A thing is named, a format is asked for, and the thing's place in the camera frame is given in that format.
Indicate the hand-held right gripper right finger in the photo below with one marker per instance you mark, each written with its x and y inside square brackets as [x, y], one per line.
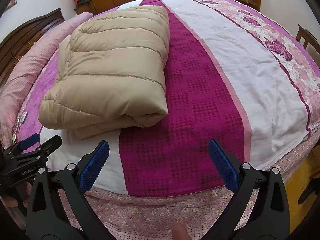
[225, 165]

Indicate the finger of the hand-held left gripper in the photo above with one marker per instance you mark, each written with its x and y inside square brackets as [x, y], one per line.
[51, 143]
[30, 140]

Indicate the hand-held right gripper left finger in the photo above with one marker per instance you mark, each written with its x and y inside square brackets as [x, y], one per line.
[95, 165]

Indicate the beige down jacket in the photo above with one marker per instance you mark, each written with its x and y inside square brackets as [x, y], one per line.
[107, 67]

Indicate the person's left hand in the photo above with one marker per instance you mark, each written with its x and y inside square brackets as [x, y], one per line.
[27, 192]

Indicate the person's right hand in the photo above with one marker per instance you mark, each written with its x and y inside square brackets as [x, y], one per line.
[180, 232]

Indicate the white power bank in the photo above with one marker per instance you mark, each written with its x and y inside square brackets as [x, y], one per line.
[23, 116]

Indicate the magenta striped blanket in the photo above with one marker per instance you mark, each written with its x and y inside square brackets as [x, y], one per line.
[187, 105]

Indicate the floral bed sheet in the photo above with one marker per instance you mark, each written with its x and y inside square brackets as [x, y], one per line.
[150, 212]

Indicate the pink quilt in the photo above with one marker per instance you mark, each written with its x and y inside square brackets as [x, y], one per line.
[30, 65]

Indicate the dark wooden headboard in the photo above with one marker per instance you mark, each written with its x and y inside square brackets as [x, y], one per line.
[25, 40]

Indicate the dark cloth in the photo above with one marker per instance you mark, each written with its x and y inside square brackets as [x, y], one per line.
[83, 1]

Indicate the wooden chair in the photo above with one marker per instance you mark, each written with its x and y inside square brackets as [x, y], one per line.
[302, 36]

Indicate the yellow wooden bed frame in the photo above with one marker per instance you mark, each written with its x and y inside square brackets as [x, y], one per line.
[297, 212]

